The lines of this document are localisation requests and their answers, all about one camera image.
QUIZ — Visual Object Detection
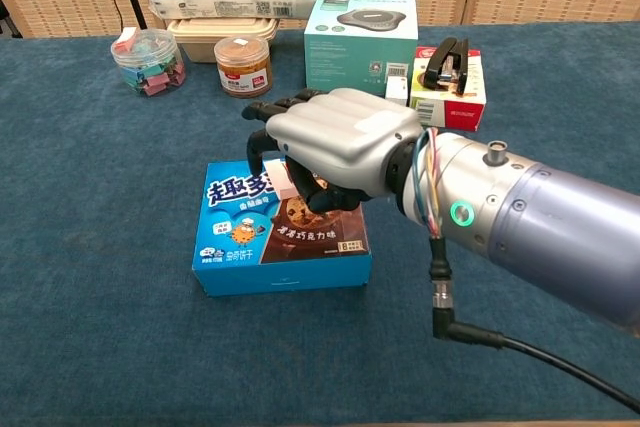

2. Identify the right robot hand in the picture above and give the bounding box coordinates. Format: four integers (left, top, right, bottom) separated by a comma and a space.
241, 87, 424, 213

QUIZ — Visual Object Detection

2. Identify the small white box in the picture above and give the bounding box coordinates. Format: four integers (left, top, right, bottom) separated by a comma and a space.
383, 75, 410, 104

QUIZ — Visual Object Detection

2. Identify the teal speaker box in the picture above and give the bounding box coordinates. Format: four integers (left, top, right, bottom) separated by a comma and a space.
303, 0, 420, 97

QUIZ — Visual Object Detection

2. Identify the red white cardboard box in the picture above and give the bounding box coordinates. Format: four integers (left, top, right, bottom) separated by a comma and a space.
405, 45, 488, 133

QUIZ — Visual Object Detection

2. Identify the blue brown cookie box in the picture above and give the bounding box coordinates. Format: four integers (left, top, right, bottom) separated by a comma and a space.
192, 159, 374, 298

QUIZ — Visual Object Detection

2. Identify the clear jar with brown contents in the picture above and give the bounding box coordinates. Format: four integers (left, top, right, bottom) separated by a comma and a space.
213, 35, 274, 98

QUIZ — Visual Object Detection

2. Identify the black stapler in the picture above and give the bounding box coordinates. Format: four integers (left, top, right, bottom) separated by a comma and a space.
424, 36, 470, 97

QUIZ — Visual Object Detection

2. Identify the beige lidded food container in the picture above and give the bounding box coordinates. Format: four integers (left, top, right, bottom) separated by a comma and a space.
166, 16, 280, 64

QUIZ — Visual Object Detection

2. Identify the clear jar of binder clips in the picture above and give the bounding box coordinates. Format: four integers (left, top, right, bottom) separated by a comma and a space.
110, 26, 188, 98

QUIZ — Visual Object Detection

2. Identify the blue table mat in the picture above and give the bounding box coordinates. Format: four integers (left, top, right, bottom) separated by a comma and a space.
0, 20, 640, 423

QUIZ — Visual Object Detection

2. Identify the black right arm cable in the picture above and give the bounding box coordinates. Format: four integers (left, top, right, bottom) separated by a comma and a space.
429, 234, 640, 416

